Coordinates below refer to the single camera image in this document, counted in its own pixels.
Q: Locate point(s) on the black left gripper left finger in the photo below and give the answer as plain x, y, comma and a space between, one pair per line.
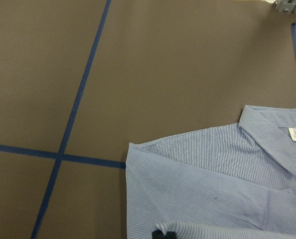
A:
157, 235

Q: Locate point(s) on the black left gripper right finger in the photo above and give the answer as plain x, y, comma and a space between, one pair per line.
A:
171, 235

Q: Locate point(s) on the aluminium frame post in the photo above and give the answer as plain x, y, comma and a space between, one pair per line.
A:
285, 6

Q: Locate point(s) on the light blue striped shirt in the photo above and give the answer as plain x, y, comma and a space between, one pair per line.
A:
237, 180

